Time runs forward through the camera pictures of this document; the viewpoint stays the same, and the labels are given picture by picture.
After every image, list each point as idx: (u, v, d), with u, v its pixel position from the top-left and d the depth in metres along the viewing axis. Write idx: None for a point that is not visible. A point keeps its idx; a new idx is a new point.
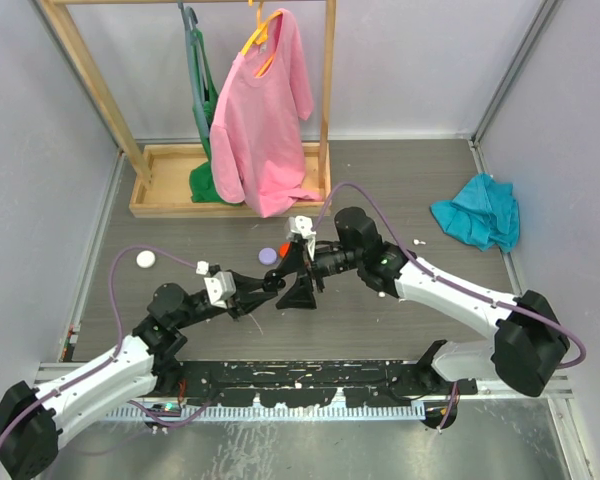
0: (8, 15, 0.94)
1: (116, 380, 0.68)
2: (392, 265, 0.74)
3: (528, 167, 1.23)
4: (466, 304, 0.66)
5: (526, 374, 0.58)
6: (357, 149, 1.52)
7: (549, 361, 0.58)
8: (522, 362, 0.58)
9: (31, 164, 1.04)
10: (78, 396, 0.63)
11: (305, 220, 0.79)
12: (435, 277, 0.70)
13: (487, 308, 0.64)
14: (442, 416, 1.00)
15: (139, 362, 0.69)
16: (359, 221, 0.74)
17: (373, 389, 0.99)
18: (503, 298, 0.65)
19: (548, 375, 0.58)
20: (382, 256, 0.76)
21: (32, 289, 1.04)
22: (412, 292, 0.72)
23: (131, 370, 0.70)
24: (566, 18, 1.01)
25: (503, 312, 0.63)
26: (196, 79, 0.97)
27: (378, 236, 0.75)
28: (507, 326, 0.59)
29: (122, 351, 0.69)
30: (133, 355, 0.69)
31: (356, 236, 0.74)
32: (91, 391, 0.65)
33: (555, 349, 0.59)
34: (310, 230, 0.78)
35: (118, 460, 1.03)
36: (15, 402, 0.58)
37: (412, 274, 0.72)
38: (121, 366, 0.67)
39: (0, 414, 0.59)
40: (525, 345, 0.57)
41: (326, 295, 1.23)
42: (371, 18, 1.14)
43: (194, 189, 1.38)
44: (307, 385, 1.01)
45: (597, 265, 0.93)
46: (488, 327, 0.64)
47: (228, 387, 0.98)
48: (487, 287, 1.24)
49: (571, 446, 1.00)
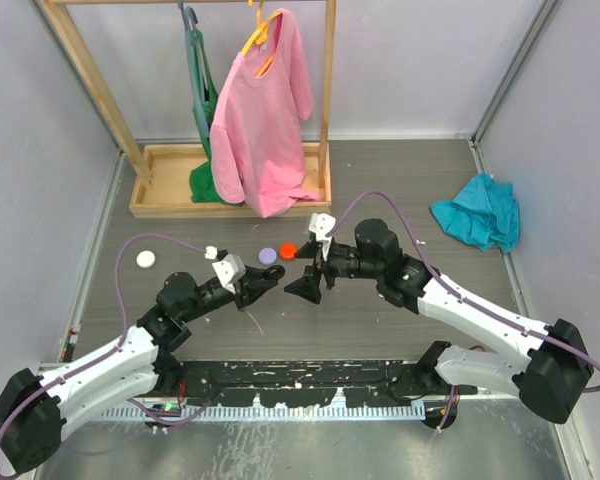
0: (8, 15, 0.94)
1: (121, 371, 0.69)
2: (414, 280, 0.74)
3: (528, 167, 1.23)
4: (494, 330, 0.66)
5: (552, 403, 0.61)
6: (357, 149, 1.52)
7: (573, 389, 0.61)
8: (552, 394, 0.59)
9: (30, 163, 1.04)
10: (82, 384, 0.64)
11: (326, 219, 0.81)
12: (462, 298, 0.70)
13: (519, 337, 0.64)
14: (442, 416, 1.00)
15: (144, 352, 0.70)
16: (381, 235, 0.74)
17: (373, 389, 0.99)
18: (534, 327, 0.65)
19: (573, 402, 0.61)
20: (403, 271, 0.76)
21: (32, 289, 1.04)
22: (436, 311, 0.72)
23: (136, 361, 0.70)
24: (566, 19, 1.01)
25: (535, 342, 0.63)
26: (196, 78, 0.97)
27: (399, 250, 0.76)
28: (538, 357, 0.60)
29: (127, 341, 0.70)
30: (138, 346, 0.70)
31: (377, 250, 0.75)
32: (95, 380, 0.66)
33: (579, 377, 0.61)
34: (326, 233, 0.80)
35: (117, 460, 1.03)
36: (18, 389, 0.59)
37: (437, 293, 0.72)
38: (126, 356, 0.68)
39: (2, 402, 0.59)
40: (555, 376, 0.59)
41: (326, 296, 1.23)
42: (370, 18, 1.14)
43: (194, 189, 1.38)
44: (307, 385, 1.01)
45: (597, 265, 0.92)
46: (519, 356, 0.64)
47: (228, 387, 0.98)
48: (487, 287, 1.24)
49: (571, 447, 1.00)
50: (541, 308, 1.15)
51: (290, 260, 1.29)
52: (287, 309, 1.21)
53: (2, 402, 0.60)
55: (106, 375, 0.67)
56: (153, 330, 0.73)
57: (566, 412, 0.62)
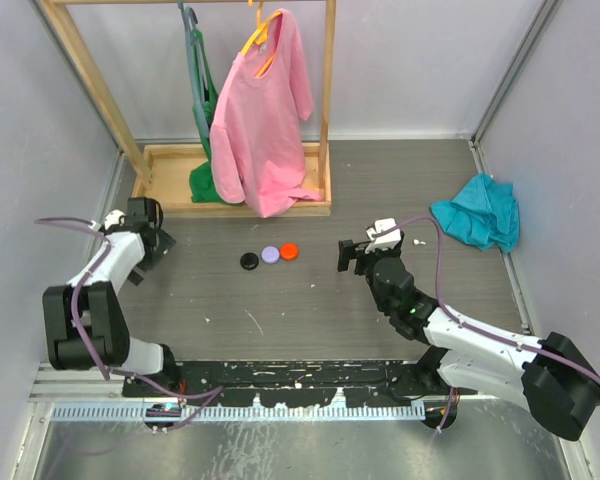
0: (8, 15, 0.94)
1: (125, 257, 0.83)
2: (420, 314, 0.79)
3: (527, 168, 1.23)
4: (491, 348, 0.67)
5: (561, 418, 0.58)
6: (357, 149, 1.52)
7: (583, 405, 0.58)
8: (556, 407, 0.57)
9: (31, 163, 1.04)
10: (107, 270, 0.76)
11: (386, 224, 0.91)
12: (461, 323, 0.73)
13: (513, 352, 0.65)
14: (442, 416, 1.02)
15: (133, 240, 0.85)
16: (399, 276, 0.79)
17: (373, 390, 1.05)
18: (527, 341, 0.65)
19: (585, 418, 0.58)
20: (413, 305, 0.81)
21: (33, 289, 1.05)
22: (443, 339, 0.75)
23: (133, 247, 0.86)
24: (567, 18, 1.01)
25: (529, 356, 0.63)
26: (197, 78, 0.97)
27: (415, 286, 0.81)
28: (534, 368, 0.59)
29: (114, 238, 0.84)
30: (123, 237, 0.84)
31: (394, 289, 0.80)
32: (115, 264, 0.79)
33: (589, 391, 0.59)
34: (371, 232, 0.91)
35: (117, 460, 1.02)
36: (62, 302, 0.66)
37: (441, 321, 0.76)
38: (123, 241, 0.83)
39: (56, 327, 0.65)
40: (554, 387, 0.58)
41: (326, 295, 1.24)
42: (370, 18, 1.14)
43: (194, 189, 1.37)
44: (307, 385, 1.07)
45: (597, 264, 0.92)
46: (514, 370, 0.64)
47: (228, 386, 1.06)
48: (487, 288, 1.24)
49: (571, 447, 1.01)
50: (541, 307, 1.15)
51: (290, 259, 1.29)
52: (287, 309, 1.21)
53: (52, 328, 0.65)
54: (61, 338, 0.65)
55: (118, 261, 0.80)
56: (127, 225, 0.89)
57: (579, 430, 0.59)
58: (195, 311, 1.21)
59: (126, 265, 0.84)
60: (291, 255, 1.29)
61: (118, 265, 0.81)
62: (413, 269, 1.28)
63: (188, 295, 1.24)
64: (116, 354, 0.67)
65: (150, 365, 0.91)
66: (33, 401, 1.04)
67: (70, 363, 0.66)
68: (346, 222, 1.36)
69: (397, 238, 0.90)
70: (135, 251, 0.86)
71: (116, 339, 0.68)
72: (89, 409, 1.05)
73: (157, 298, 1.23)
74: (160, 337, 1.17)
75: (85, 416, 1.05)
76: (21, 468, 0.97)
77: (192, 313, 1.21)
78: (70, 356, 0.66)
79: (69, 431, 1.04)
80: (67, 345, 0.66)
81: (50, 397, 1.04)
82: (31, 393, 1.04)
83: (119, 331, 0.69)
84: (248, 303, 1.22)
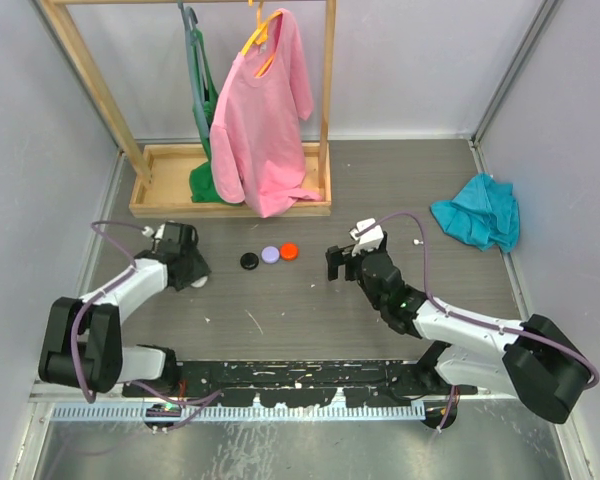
0: (8, 15, 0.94)
1: (142, 285, 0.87)
2: (410, 307, 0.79)
3: (527, 168, 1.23)
4: (476, 334, 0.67)
5: (547, 401, 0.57)
6: (357, 149, 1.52)
7: (570, 386, 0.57)
8: (540, 388, 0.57)
9: (31, 164, 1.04)
10: (121, 294, 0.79)
11: (367, 223, 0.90)
12: (448, 312, 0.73)
13: (495, 336, 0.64)
14: (442, 416, 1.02)
15: (155, 270, 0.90)
16: (385, 270, 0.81)
17: (373, 389, 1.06)
18: (509, 324, 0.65)
19: (573, 400, 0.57)
20: (403, 300, 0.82)
21: (33, 288, 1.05)
22: (431, 329, 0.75)
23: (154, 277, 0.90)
24: (566, 18, 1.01)
25: (511, 338, 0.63)
26: (196, 78, 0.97)
27: (404, 281, 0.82)
28: (515, 349, 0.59)
29: (140, 265, 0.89)
30: (148, 266, 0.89)
31: (382, 283, 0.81)
32: (129, 289, 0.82)
33: (575, 373, 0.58)
34: (354, 233, 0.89)
35: (117, 460, 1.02)
36: (66, 316, 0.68)
37: (429, 311, 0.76)
38: (144, 271, 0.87)
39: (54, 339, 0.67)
40: (536, 368, 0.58)
41: (326, 295, 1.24)
42: (370, 18, 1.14)
43: (194, 189, 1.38)
44: (307, 385, 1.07)
45: (597, 264, 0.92)
46: (497, 353, 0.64)
47: (228, 386, 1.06)
48: (487, 288, 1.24)
49: (571, 446, 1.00)
50: (541, 307, 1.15)
51: (290, 259, 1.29)
52: (287, 309, 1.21)
53: (51, 338, 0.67)
54: (55, 350, 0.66)
55: (136, 288, 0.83)
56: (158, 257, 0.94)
57: (568, 413, 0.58)
58: (195, 311, 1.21)
59: (142, 292, 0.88)
60: (291, 255, 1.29)
61: (134, 293, 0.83)
62: (413, 269, 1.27)
63: (188, 295, 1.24)
64: (100, 382, 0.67)
65: (147, 364, 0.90)
66: (33, 401, 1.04)
67: (57, 377, 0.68)
68: (346, 223, 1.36)
69: (381, 237, 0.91)
70: (155, 282, 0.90)
71: (105, 366, 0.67)
72: (90, 409, 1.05)
73: (157, 298, 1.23)
74: (160, 338, 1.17)
75: (86, 416, 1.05)
76: (22, 468, 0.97)
77: (192, 313, 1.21)
78: (56, 371, 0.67)
79: (70, 431, 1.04)
80: (58, 359, 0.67)
81: (51, 397, 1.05)
82: (31, 393, 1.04)
83: (112, 358, 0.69)
84: (248, 303, 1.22)
